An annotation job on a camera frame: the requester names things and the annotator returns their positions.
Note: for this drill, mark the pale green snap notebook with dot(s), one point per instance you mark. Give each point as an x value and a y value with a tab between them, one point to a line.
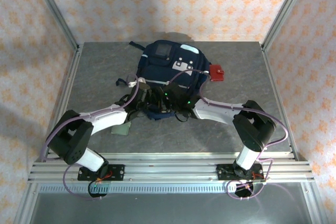
120	130

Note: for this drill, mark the aluminium table side rail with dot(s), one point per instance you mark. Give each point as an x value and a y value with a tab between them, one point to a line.
65	98
278	90

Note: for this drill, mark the red snap notebook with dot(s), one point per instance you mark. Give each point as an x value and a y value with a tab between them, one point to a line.
216	73

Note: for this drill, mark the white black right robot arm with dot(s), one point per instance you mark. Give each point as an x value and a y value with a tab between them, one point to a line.
215	111

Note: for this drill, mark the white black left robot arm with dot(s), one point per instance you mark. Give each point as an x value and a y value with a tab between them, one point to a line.
110	117

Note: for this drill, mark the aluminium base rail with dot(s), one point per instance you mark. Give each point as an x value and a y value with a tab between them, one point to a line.
170	169

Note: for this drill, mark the grey metal lower panel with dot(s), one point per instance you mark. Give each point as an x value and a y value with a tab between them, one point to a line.
170	209

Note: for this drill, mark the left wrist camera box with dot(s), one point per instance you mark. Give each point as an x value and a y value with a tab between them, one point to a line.
136	81

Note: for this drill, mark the navy blue backpack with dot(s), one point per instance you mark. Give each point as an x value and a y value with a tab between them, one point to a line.
157	69

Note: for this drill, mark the aluminium frame corner post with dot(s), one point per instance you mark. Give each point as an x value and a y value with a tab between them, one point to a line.
283	14
55	14

